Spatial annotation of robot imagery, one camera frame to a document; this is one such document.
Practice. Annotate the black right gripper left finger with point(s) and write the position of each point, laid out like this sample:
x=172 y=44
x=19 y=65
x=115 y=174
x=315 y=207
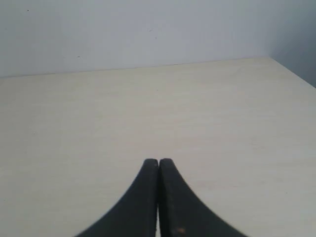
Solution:
x=135 y=214

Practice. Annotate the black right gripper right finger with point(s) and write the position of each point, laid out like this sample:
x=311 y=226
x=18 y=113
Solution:
x=181 y=212

